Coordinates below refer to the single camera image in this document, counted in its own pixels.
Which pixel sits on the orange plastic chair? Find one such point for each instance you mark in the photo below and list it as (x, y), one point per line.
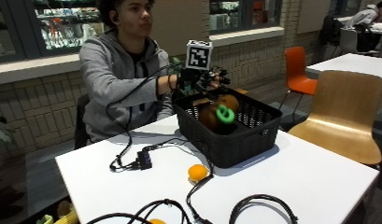
(297, 74)

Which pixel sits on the yellow toy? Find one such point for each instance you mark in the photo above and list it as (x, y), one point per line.
(66, 214)

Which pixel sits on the light wooden chair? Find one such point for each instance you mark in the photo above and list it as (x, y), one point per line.
(344, 118)

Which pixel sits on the the person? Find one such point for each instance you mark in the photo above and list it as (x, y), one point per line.
(111, 77)

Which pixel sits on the white marker cube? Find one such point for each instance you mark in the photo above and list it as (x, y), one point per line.
(199, 56)

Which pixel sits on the white table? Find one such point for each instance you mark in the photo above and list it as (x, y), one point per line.
(356, 65)

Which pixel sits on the brown plush toy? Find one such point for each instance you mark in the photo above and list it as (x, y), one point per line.
(209, 115)

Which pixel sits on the orange fruit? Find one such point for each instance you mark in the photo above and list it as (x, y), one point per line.
(197, 172)
(157, 221)

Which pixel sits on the black plastic basket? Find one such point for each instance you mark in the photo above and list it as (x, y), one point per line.
(236, 143)

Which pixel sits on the black backpack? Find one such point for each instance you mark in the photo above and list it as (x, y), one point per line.
(330, 29)

